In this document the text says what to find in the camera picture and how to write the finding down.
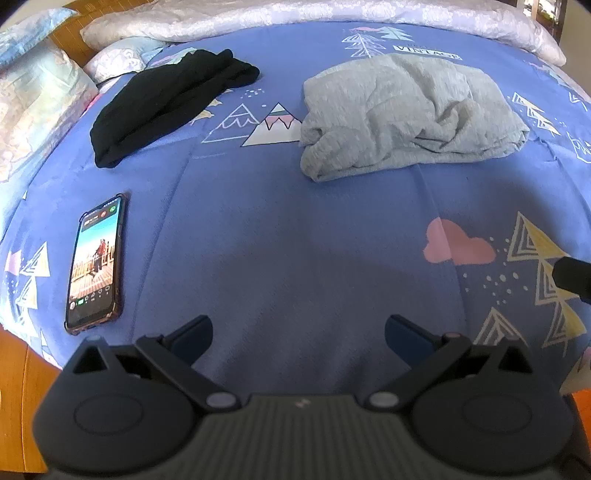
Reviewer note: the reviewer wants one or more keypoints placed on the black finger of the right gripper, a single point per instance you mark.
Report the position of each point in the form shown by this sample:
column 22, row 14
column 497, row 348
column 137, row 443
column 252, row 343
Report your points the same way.
column 574, row 276

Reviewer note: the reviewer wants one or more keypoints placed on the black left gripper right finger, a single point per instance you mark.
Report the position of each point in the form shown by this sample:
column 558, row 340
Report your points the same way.
column 484, row 409

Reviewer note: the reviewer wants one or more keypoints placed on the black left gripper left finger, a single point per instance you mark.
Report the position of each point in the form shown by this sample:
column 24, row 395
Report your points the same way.
column 118, row 410

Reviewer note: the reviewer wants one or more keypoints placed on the smartphone in clear case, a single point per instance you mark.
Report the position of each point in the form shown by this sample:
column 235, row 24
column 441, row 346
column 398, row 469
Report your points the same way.
column 93, row 296

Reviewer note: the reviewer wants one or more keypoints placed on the white floral duvet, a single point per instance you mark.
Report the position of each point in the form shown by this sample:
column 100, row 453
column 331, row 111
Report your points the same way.
column 183, row 21

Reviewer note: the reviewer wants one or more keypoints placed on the blue printed bed quilt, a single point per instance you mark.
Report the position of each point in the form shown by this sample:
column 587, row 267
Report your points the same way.
column 299, row 277

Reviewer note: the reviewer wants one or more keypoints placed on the black folded garment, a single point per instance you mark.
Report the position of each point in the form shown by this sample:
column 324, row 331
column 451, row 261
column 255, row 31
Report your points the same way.
column 158, row 101

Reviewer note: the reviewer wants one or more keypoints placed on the light blue patterned pillow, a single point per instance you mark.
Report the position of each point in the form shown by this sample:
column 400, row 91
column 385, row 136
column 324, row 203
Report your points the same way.
column 43, row 91

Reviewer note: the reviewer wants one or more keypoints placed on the wooden bed frame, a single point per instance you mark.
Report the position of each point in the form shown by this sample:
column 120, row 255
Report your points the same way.
column 25, row 379

